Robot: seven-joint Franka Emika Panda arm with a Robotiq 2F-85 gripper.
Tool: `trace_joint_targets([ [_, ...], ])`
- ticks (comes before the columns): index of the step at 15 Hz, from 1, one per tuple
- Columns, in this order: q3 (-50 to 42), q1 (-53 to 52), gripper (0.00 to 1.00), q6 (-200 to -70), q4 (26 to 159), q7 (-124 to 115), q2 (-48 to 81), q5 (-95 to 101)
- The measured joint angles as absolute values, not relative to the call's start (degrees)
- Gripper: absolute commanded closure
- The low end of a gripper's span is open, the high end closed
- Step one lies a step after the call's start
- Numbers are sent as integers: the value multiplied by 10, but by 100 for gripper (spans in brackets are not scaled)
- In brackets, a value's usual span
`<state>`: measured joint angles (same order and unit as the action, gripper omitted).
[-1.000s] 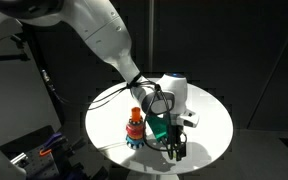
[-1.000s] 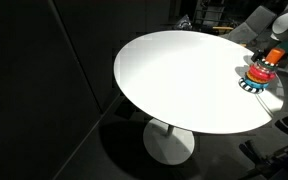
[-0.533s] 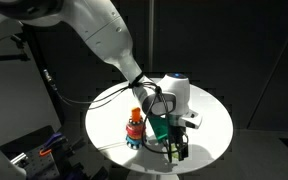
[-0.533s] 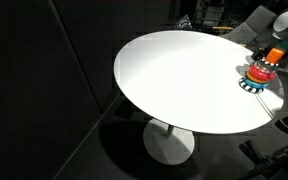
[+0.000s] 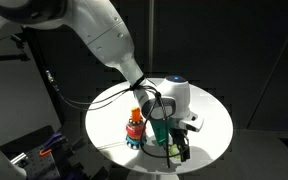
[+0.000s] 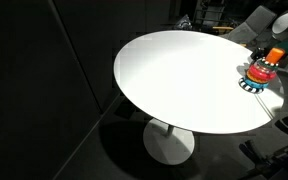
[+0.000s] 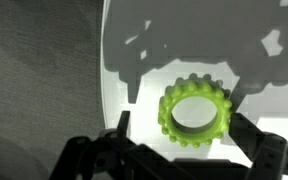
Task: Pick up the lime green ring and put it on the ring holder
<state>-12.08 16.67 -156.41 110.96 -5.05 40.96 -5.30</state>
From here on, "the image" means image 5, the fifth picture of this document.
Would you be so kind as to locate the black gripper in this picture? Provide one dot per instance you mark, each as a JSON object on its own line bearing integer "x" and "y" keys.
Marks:
{"x": 179, "y": 136}

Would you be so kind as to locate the orange clamp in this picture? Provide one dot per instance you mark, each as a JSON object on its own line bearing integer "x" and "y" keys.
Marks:
{"x": 45, "y": 152}

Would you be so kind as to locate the silver metal block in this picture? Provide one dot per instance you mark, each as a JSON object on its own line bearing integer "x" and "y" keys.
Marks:
{"x": 18, "y": 158}

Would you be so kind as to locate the grey vertical pole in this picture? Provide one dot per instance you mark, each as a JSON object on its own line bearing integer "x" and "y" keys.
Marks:
{"x": 150, "y": 33}

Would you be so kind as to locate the teal wrist camera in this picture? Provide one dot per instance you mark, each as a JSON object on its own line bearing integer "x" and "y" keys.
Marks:
{"x": 162, "y": 131}

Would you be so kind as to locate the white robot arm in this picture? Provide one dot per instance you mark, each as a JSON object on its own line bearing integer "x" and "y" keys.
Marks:
{"x": 100, "y": 30}

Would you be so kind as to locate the perforated metal breadboard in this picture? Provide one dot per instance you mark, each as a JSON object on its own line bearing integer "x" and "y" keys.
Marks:
{"x": 37, "y": 165}

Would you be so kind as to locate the black vertical stand pole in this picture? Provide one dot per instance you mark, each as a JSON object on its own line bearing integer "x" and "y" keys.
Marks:
{"x": 40, "y": 73}

